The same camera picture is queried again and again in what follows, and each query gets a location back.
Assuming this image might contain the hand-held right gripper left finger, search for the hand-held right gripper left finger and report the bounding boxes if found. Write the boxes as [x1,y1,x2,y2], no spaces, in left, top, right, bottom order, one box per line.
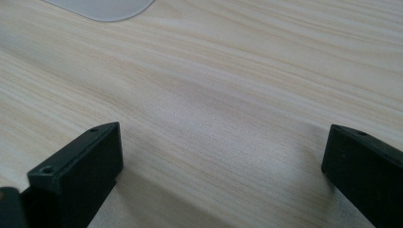
[19,121,125,228]

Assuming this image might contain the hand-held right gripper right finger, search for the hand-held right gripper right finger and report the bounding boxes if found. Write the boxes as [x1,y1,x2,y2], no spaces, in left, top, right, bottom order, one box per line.
[320,123,403,228]

